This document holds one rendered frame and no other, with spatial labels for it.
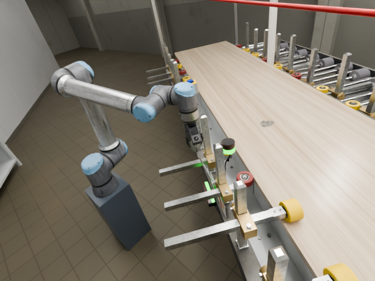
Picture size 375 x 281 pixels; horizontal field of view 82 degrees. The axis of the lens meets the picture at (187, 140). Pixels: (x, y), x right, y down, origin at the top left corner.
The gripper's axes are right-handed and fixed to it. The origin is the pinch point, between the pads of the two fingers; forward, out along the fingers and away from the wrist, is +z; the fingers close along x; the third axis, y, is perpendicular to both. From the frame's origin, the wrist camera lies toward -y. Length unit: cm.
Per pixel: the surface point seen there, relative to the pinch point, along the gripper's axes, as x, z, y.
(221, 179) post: -7.6, 6.3, -18.0
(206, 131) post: -8.0, -5.8, 7.1
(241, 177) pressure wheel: -17.0, 6.5, -19.7
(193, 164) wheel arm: 2.5, 11.6, 3.2
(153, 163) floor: 42, 98, 117
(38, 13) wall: 439, -64, 1094
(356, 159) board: -71, 7, -28
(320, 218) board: -36, 7, -50
